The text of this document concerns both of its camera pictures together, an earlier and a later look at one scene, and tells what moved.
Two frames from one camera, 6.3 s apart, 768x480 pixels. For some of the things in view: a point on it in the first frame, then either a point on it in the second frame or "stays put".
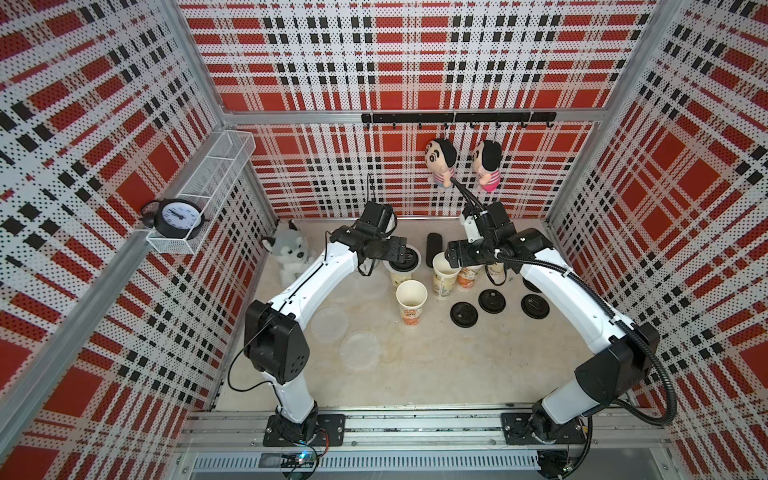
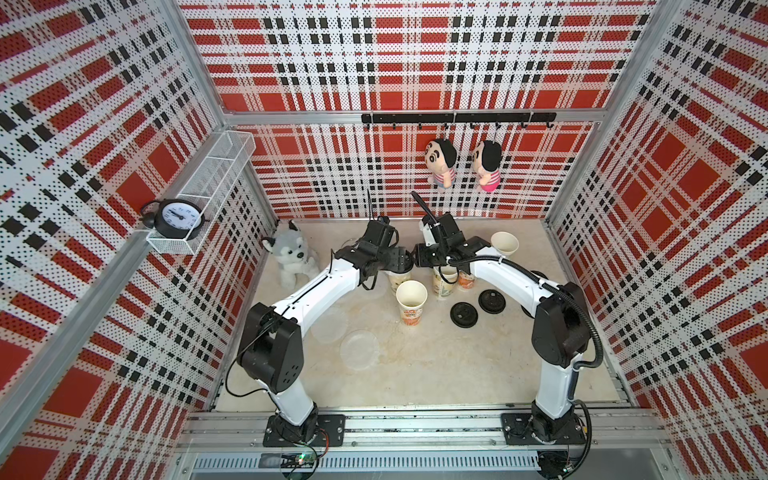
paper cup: [411, 296] stays put
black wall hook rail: [461, 117] stays put
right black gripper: [460, 248] to [420, 255]
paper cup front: [372, 288] stays put
